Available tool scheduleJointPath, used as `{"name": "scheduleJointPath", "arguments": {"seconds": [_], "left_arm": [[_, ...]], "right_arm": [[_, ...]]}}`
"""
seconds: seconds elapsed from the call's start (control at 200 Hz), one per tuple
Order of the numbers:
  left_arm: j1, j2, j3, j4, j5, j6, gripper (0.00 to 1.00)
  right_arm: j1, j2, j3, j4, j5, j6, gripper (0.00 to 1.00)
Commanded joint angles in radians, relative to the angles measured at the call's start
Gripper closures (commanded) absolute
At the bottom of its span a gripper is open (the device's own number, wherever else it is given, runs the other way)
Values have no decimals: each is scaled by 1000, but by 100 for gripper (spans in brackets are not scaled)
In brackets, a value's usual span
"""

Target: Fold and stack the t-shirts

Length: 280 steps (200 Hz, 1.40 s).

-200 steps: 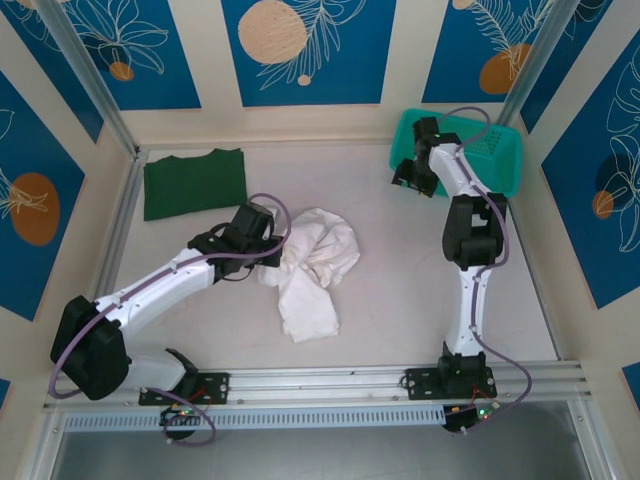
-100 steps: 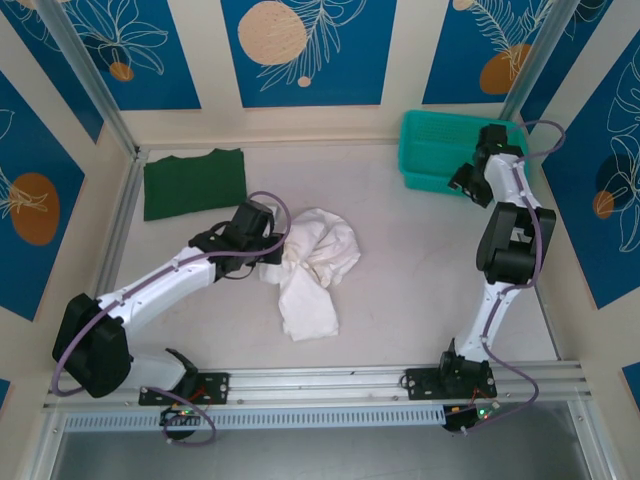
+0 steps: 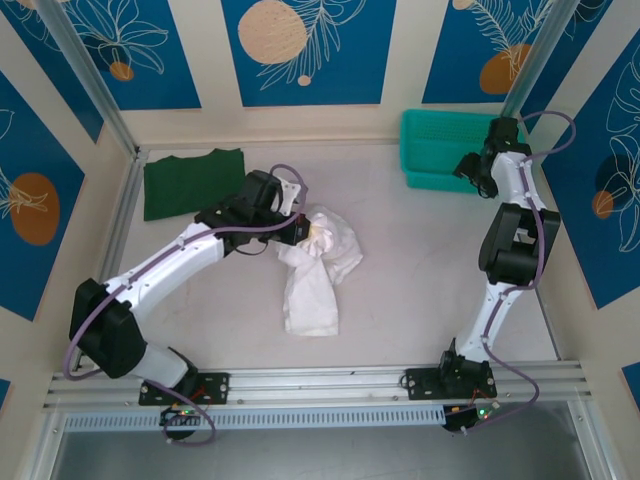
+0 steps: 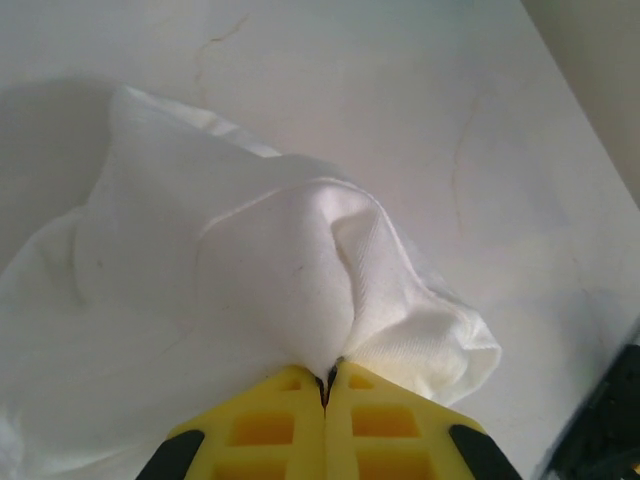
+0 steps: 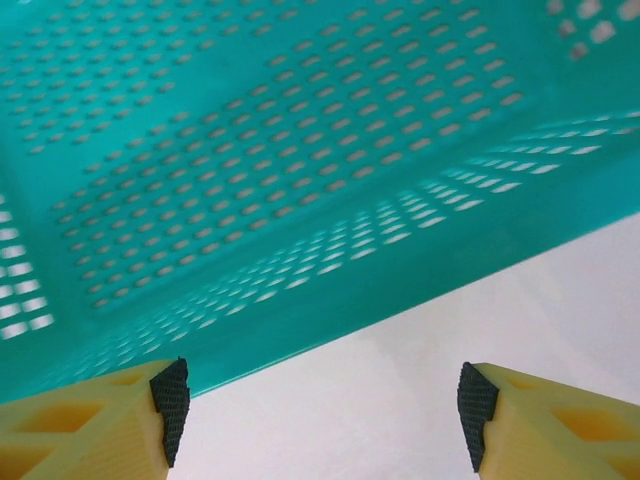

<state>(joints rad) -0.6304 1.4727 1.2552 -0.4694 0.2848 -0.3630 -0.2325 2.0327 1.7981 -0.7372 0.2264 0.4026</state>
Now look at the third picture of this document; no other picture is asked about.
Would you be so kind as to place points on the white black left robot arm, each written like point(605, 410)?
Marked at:
point(165, 260)

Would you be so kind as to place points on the aluminium table side rail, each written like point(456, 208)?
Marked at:
point(543, 310)
point(128, 190)

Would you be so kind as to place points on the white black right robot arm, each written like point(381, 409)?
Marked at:
point(492, 320)

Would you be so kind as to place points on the blue floral wall panel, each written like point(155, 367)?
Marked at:
point(460, 50)
point(565, 60)
point(590, 250)
point(150, 60)
point(20, 260)
point(60, 75)
point(350, 60)

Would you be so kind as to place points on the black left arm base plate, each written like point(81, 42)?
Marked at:
point(215, 387)

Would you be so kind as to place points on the green folded t-shirt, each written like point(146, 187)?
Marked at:
point(175, 185)

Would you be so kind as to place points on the aluminium frame post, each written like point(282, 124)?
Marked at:
point(85, 70)
point(537, 50)

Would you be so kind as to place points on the teal plastic basket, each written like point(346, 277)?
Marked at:
point(435, 140)

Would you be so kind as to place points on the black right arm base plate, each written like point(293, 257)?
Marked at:
point(420, 385)

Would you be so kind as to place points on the long aluminium mounting rail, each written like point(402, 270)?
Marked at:
point(310, 382)

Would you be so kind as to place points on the white t-shirt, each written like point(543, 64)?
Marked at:
point(310, 300)

